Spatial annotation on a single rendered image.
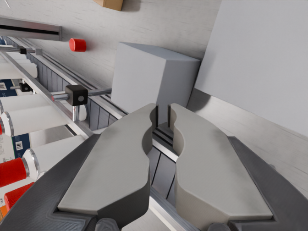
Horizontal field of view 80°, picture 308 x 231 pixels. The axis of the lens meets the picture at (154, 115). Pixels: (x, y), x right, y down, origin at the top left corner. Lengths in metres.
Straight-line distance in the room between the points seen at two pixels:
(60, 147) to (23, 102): 0.19
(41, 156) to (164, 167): 0.20
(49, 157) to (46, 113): 0.15
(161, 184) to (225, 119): 0.16
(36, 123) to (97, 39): 0.24
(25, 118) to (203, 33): 0.37
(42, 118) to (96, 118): 0.11
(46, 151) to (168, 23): 0.29
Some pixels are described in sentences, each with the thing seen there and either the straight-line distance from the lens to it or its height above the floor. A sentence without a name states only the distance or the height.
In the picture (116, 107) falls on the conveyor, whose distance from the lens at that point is 0.42.
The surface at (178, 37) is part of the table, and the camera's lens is 0.34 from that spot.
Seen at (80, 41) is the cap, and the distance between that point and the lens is 0.57.
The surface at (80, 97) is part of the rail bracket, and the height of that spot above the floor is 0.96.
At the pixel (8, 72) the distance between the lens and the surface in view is 0.76.
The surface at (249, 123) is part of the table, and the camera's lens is 0.29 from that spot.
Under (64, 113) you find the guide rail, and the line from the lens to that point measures 0.40.
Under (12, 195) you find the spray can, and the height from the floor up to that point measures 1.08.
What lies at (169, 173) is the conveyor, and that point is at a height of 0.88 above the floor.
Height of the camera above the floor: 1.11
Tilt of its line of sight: 46 degrees down
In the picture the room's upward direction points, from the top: 106 degrees counter-clockwise
